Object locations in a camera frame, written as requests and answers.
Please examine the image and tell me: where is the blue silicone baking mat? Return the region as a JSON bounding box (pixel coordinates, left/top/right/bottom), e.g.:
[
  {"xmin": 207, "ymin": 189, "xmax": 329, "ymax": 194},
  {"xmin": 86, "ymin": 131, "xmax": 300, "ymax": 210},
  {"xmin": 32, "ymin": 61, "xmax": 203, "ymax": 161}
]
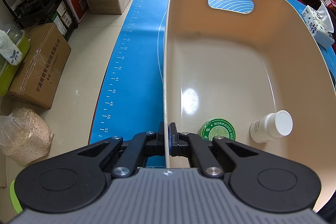
[{"xmin": 91, "ymin": 0, "xmax": 335, "ymax": 142}]

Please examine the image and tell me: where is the blue white tissue pack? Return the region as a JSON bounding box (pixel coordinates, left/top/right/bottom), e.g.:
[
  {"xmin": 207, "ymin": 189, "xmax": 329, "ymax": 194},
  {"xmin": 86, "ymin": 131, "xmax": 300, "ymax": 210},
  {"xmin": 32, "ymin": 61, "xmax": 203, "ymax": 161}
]
[{"xmin": 302, "ymin": 3, "xmax": 334, "ymax": 50}]

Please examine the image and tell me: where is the white plastic pill bottle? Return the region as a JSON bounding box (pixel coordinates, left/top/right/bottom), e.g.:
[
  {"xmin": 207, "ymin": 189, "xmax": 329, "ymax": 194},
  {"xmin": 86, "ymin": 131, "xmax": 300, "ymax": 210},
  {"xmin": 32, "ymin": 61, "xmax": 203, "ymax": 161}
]
[{"xmin": 249, "ymin": 110, "xmax": 293, "ymax": 143}]

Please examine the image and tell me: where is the green round wormwood tin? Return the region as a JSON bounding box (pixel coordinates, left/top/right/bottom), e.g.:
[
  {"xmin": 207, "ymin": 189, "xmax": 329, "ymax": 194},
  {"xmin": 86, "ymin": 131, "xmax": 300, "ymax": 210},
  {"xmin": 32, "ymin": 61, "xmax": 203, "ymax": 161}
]
[{"xmin": 198, "ymin": 118, "xmax": 236, "ymax": 141}]

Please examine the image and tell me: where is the beige plastic storage bin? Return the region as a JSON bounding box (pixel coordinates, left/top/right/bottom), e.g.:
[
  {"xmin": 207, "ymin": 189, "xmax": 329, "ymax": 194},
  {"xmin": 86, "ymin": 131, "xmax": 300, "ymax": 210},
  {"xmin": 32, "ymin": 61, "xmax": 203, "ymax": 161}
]
[{"xmin": 163, "ymin": 0, "xmax": 335, "ymax": 211}]

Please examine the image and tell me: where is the brown cardboard box on floor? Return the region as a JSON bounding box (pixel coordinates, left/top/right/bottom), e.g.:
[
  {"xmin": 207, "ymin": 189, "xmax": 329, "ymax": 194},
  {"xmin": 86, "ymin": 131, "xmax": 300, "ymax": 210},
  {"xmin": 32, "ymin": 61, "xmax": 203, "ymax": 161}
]
[{"xmin": 7, "ymin": 23, "xmax": 71, "ymax": 109}]

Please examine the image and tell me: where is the green lidded container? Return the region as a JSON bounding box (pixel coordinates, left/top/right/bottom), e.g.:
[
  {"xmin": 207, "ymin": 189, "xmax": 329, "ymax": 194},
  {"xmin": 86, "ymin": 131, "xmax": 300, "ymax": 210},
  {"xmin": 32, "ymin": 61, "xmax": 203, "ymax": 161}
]
[{"xmin": 0, "ymin": 23, "xmax": 30, "ymax": 97}]

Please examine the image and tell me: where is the clear bag of grain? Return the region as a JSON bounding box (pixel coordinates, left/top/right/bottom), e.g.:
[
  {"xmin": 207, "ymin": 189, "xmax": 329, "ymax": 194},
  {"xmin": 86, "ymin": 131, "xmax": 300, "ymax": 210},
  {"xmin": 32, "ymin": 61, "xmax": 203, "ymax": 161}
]
[{"xmin": 1, "ymin": 107, "xmax": 54, "ymax": 166}]

